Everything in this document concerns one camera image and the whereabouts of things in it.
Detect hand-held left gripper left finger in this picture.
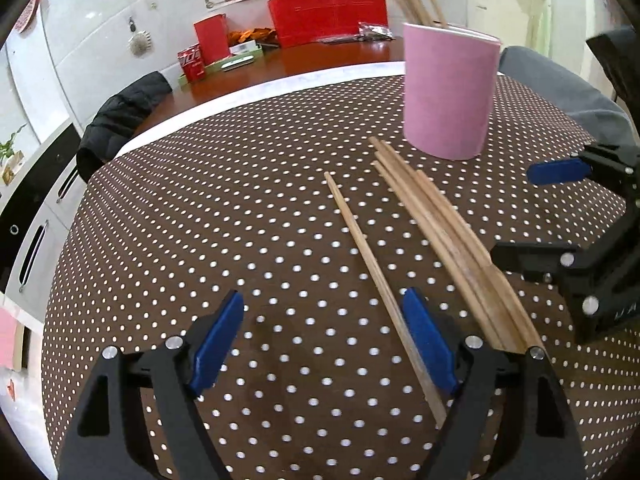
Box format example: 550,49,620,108
57,290,246,480

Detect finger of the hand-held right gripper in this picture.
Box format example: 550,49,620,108
526,142,640,201
490,241,586,286

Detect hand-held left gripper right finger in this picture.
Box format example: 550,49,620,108
401,287,586,480

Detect pile of wooden chopsticks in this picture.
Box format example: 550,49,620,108
369,136,547,356

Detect pink cup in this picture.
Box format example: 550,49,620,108
402,21,502,162

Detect grey cloth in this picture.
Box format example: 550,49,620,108
497,45,638,143

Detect brown polka dot tablecloth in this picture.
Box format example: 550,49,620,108
40,74,640,480

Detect pink cloth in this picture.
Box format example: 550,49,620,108
0,307,26,371

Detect white sideboard cabinet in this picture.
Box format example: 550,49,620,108
0,120,88,311

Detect clear plastic bag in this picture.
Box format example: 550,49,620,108
357,21,393,41

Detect black jacket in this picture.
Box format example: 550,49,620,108
76,71,173,183

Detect green tray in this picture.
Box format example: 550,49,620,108
202,52,263,75

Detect red soda can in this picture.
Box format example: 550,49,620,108
177,46,207,83

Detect small potted plant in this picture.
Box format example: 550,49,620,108
0,124,26,183

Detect tall red box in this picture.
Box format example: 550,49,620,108
193,14,232,67

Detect hanging silver ornament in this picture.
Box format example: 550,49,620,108
127,17,152,55

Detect orange snack packets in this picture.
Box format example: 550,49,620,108
227,26,276,46

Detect red round fan ornament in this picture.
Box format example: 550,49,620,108
15,0,42,35

